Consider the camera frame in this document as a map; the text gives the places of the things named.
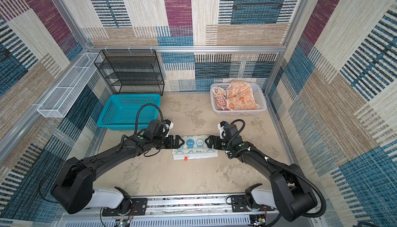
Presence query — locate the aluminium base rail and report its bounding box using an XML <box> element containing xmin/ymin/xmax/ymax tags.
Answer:
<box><xmin>51</xmin><ymin>193</ymin><xmax>322</xmax><ymax>227</ymax></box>

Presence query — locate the white wire mesh tray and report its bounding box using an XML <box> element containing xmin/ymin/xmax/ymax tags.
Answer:
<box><xmin>37</xmin><ymin>52</ymin><xmax>98</xmax><ymax>118</ymax></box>

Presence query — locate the black wire shelf rack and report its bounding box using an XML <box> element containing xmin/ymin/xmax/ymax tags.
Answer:
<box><xmin>94</xmin><ymin>49</ymin><xmax>165</xmax><ymax>95</ymax></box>

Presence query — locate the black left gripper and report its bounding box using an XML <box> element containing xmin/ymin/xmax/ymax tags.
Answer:
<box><xmin>152</xmin><ymin>134</ymin><xmax>185</xmax><ymax>149</ymax></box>

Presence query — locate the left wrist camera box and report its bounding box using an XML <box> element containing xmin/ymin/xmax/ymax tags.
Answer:
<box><xmin>164</xmin><ymin>119</ymin><xmax>174</xmax><ymax>131</ymax></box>

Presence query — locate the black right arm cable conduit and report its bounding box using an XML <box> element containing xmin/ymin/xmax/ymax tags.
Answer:
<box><xmin>226</xmin><ymin>119</ymin><xmax>327</xmax><ymax>218</ymax></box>

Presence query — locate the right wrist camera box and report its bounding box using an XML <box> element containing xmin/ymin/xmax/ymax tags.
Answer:
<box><xmin>217</xmin><ymin>121</ymin><xmax>228</xmax><ymax>138</ymax></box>

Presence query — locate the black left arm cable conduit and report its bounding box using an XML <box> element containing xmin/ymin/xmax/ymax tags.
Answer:
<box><xmin>134</xmin><ymin>103</ymin><xmax>164</xmax><ymax>135</ymax></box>

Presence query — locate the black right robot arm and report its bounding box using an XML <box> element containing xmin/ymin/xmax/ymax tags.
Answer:
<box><xmin>205</xmin><ymin>123</ymin><xmax>326</xmax><ymax>222</ymax></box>

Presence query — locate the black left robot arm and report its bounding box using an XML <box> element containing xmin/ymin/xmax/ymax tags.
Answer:
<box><xmin>51</xmin><ymin>119</ymin><xmax>185</xmax><ymax>216</ymax></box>

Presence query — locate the aluminium frame post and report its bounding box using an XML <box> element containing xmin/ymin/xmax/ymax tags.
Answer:
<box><xmin>264</xmin><ymin>0</ymin><xmax>308</xmax><ymax>98</ymax></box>

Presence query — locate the teal plastic basket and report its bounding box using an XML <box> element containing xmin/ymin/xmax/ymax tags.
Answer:
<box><xmin>97</xmin><ymin>94</ymin><xmax>161</xmax><ymax>131</ymax></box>

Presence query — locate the white plastic laundry basket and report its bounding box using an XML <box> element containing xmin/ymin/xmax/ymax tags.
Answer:
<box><xmin>210</xmin><ymin>82</ymin><xmax>267</xmax><ymax>116</ymax></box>

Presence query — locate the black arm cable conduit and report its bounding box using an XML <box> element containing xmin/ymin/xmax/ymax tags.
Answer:
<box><xmin>134</xmin><ymin>103</ymin><xmax>164</xmax><ymax>135</ymax></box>
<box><xmin>226</xmin><ymin>119</ymin><xmax>327</xmax><ymax>218</ymax></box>

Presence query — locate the orange and cream towel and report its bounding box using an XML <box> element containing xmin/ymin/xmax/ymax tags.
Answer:
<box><xmin>226</xmin><ymin>80</ymin><xmax>260</xmax><ymax>110</ymax></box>

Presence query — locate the blue and cream towel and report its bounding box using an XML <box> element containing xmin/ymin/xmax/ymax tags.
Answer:
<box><xmin>172</xmin><ymin>135</ymin><xmax>218</xmax><ymax>160</ymax></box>

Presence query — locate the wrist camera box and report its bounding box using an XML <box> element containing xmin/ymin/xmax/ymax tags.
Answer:
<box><xmin>217</xmin><ymin>121</ymin><xmax>228</xmax><ymax>138</ymax></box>
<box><xmin>164</xmin><ymin>119</ymin><xmax>174</xmax><ymax>131</ymax></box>

